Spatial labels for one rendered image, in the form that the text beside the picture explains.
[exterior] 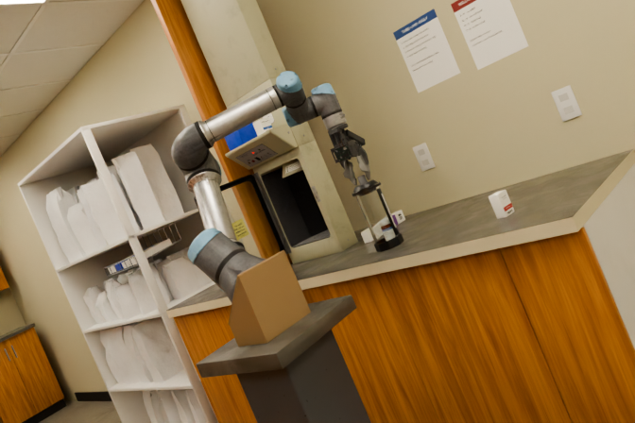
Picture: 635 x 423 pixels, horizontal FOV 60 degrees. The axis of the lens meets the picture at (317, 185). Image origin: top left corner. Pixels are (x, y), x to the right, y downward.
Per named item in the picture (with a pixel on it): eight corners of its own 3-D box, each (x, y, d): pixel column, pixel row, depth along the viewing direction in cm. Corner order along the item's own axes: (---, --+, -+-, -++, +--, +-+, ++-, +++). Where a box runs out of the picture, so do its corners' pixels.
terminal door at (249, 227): (287, 255, 247) (252, 173, 246) (231, 284, 229) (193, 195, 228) (286, 255, 248) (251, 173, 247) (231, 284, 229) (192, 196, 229)
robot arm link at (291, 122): (276, 97, 187) (305, 85, 187) (284, 117, 196) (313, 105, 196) (283, 113, 183) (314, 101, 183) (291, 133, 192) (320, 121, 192)
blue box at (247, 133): (247, 145, 245) (238, 127, 245) (260, 139, 238) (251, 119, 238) (230, 151, 238) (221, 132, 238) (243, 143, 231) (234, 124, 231)
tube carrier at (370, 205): (407, 234, 196) (384, 178, 196) (398, 243, 187) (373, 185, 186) (381, 243, 202) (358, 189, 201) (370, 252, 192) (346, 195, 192)
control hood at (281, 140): (251, 168, 248) (243, 148, 248) (299, 145, 226) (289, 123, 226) (232, 176, 240) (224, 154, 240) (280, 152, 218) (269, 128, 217)
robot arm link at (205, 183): (209, 289, 156) (170, 147, 186) (227, 305, 169) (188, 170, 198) (248, 272, 157) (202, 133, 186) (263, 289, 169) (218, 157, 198)
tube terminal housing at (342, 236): (326, 244, 267) (264, 97, 266) (376, 229, 245) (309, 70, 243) (292, 264, 249) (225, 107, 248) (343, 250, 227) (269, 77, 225)
